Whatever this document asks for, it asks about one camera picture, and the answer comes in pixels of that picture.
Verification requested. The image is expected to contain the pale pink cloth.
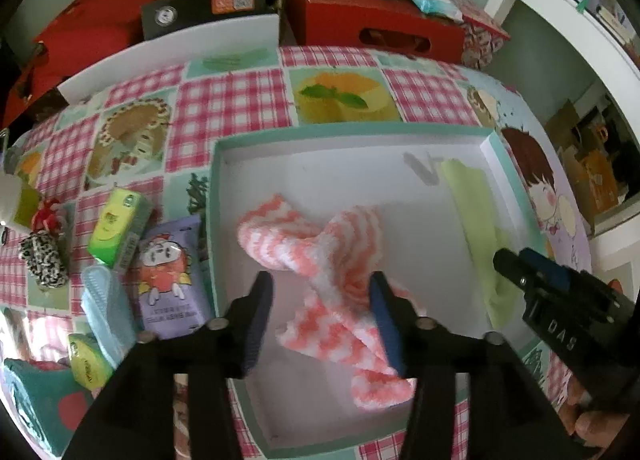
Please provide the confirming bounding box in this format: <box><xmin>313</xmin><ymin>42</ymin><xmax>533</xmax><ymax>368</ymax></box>
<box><xmin>1</xmin><ymin>307</ymin><xmax>74</xmax><ymax>362</ymax></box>

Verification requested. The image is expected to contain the blue wet wipes pack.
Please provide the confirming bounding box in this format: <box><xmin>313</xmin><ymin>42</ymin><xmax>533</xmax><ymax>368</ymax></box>
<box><xmin>410</xmin><ymin>0</ymin><xmax>463</xmax><ymax>24</ymax></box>

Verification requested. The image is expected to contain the light blue face mask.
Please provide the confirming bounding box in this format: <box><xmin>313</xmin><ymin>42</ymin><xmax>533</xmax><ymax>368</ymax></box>
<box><xmin>80</xmin><ymin>264</ymin><xmax>137</xmax><ymax>369</ymax></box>

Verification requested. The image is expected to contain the red box with handle hole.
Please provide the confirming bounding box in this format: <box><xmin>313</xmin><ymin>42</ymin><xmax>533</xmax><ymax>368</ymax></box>
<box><xmin>284</xmin><ymin>0</ymin><xmax>465</xmax><ymax>64</ymax></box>

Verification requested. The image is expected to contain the white shelf unit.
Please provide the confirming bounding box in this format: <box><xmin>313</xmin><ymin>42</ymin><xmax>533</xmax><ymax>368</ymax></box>
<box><xmin>485</xmin><ymin>0</ymin><xmax>639</xmax><ymax>270</ymax></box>

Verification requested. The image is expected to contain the white pill bottle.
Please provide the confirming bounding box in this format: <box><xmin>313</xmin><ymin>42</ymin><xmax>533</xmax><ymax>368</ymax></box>
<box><xmin>0</xmin><ymin>174</ymin><xmax>41</xmax><ymax>236</ymax></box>

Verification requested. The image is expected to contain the large red flat box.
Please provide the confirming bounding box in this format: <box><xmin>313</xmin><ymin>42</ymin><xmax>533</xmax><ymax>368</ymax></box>
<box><xmin>1</xmin><ymin>0</ymin><xmax>157</xmax><ymax>128</ymax></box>

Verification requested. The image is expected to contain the pink white zigzag towel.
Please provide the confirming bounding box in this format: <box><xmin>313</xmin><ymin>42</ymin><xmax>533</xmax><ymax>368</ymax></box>
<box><xmin>236</xmin><ymin>194</ymin><xmax>416</xmax><ymax>411</ymax></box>

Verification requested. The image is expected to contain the patterned picture tablecloth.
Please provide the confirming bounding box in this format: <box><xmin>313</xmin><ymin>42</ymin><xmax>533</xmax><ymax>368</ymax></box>
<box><xmin>0</xmin><ymin>45</ymin><xmax>594</xmax><ymax>460</ymax></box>

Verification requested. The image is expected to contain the black long box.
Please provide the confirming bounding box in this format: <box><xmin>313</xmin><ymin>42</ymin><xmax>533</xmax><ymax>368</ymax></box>
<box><xmin>141</xmin><ymin>0</ymin><xmax>281</xmax><ymax>41</ymax></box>

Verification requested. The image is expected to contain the red patterned box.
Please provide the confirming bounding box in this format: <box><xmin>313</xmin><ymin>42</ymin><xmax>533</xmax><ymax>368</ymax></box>
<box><xmin>450</xmin><ymin>0</ymin><xmax>511</xmax><ymax>70</ymax></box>

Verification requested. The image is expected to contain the green tissue pack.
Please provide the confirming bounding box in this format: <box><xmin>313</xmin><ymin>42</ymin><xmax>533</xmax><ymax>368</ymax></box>
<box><xmin>88</xmin><ymin>188</ymin><xmax>152</xmax><ymax>275</ymax></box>
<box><xmin>68</xmin><ymin>333</ymin><xmax>114</xmax><ymax>392</ymax></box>

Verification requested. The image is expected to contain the white foam board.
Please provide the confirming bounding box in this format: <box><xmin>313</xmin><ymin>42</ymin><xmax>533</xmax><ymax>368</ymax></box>
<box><xmin>58</xmin><ymin>14</ymin><xmax>280</xmax><ymax>105</ymax></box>

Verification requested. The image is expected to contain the leopard print scrunchie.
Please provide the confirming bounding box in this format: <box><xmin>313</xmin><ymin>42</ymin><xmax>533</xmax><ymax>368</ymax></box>
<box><xmin>18</xmin><ymin>229</ymin><xmax>70</xmax><ymax>289</ymax></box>

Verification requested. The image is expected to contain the light green cloth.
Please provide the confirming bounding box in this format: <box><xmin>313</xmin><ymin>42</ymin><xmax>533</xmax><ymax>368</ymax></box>
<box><xmin>440</xmin><ymin>159</ymin><xmax>518</xmax><ymax>330</ymax></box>

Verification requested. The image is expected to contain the purple baby wipes pack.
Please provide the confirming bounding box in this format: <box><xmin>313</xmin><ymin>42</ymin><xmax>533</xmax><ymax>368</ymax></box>
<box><xmin>138</xmin><ymin>214</ymin><xmax>213</xmax><ymax>340</ymax></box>

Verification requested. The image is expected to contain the teal plastic toy case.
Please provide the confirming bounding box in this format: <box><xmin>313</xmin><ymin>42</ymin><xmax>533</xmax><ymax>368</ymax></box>
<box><xmin>3</xmin><ymin>358</ymin><xmax>93</xmax><ymax>457</ymax></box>

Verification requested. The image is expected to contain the person right hand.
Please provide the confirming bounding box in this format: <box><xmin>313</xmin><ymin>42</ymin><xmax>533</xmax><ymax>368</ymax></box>
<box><xmin>559</xmin><ymin>376</ymin><xmax>629</xmax><ymax>448</ymax></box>

